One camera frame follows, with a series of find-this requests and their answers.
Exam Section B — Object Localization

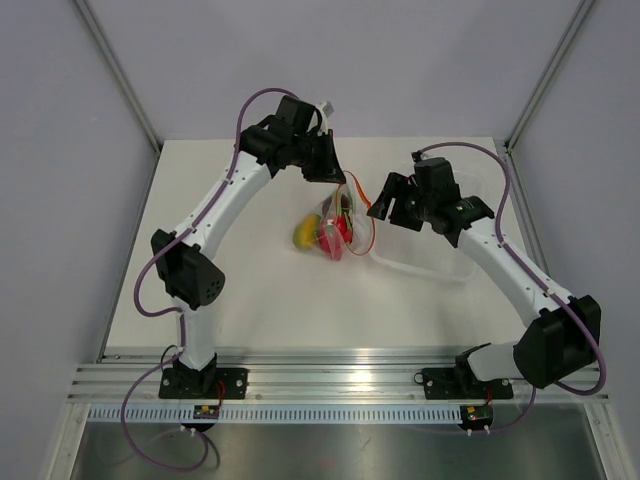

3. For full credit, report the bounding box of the pink dragon fruit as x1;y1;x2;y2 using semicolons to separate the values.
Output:
317;187;354;261

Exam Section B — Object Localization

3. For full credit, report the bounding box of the small circuit board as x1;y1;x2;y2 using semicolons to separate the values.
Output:
461;404;494;429
193;404;220;420

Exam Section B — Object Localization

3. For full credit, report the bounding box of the left aluminium frame post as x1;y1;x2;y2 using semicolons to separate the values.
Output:
70;0;163;159

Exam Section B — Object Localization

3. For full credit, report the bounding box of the aluminium mounting rail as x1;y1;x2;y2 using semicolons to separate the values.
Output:
67;347;611;405

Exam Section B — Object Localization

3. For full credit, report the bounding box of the yellow green mango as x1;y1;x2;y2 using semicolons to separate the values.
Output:
292;213;322;250

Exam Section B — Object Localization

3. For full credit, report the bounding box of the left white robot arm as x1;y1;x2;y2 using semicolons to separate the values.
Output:
151;94;346;398

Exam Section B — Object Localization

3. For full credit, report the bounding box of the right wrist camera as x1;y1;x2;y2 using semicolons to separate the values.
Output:
411;151;428;164

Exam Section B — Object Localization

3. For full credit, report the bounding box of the dark red apple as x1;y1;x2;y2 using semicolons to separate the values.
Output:
321;196;338;217

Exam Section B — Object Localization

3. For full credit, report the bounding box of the right aluminium frame post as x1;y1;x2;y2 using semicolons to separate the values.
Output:
504;0;598;153

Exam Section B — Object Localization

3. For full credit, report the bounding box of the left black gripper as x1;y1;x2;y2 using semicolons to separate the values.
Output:
290;128;345;183

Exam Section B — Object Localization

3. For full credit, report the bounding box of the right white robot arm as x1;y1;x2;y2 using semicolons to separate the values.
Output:
367;157;602;396

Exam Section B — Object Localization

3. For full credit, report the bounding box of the aluminium frame post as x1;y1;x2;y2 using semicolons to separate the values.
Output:
504;0;598;153
70;0;163;159

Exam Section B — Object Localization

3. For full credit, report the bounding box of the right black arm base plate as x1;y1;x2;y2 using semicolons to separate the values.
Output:
413;367;514;401

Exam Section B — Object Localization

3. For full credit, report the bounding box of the white slotted cable duct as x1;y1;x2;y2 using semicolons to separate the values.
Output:
87;403;464;425

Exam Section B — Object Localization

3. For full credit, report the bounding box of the clear zip bag orange zipper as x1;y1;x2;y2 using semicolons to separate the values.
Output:
291;171;376;261

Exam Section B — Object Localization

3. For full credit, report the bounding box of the left small circuit board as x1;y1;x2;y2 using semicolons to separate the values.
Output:
193;404;220;420

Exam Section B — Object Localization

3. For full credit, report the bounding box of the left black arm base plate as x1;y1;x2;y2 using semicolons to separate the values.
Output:
158;367;248;400

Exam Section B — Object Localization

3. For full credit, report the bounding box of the right small circuit board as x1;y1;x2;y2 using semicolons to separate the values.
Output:
461;404;494;429

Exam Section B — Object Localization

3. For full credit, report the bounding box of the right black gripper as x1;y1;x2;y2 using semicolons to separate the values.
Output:
367;172;435;232

